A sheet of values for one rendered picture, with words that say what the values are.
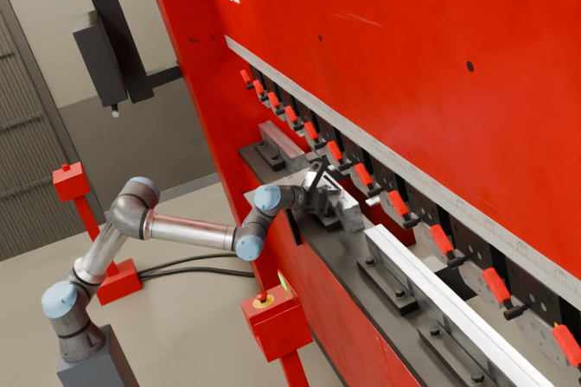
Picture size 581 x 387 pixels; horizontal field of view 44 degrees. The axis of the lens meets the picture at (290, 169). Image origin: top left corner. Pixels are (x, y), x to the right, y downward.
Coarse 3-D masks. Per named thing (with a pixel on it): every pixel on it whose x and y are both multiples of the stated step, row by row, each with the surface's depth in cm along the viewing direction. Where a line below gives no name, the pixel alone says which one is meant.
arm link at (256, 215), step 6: (252, 210) 224; (258, 210) 222; (246, 216) 228; (252, 216) 222; (258, 216) 222; (264, 216) 221; (270, 216) 222; (276, 216) 224; (246, 222) 220; (258, 222) 219; (264, 222) 220; (270, 222) 224
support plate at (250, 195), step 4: (308, 168) 267; (300, 172) 266; (304, 172) 265; (288, 176) 265; (292, 176) 264; (296, 176) 263; (280, 180) 264; (284, 180) 263; (320, 180) 255; (268, 184) 264; (276, 184) 262; (280, 184) 261; (284, 184) 260; (288, 184) 259; (320, 184) 252; (324, 184) 251; (248, 192) 263; (252, 192) 262; (248, 196) 260; (252, 196) 259; (248, 200) 257; (252, 200) 256; (252, 204) 253
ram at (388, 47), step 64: (256, 0) 236; (320, 0) 173; (384, 0) 136; (448, 0) 113; (512, 0) 96; (576, 0) 84; (256, 64) 276; (320, 64) 194; (384, 64) 149; (448, 64) 121; (512, 64) 102; (576, 64) 88; (384, 128) 164; (448, 128) 131; (512, 128) 109; (576, 128) 93; (512, 192) 117; (576, 192) 99; (512, 256) 126; (576, 256) 105
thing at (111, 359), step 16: (112, 336) 250; (96, 352) 239; (112, 352) 242; (64, 368) 236; (80, 368) 236; (96, 368) 238; (112, 368) 239; (128, 368) 256; (64, 384) 237; (80, 384) 239; (96, 384) 240; (112, 384) 241; (128, 384) 248
